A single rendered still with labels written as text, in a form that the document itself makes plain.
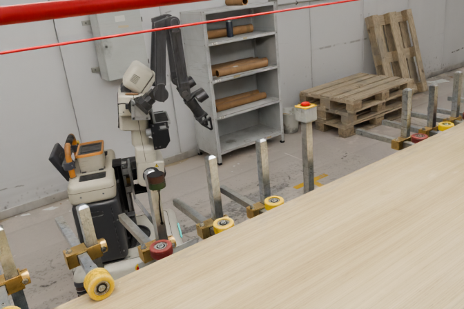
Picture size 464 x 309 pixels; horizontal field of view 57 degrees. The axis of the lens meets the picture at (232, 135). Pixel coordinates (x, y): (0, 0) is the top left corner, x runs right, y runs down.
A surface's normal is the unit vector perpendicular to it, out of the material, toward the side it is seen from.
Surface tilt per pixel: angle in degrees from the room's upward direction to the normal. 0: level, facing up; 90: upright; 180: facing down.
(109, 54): 90
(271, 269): 0
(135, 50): 90
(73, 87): 90
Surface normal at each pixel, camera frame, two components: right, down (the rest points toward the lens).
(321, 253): -0.10, -0.94
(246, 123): 0.56, 0.22
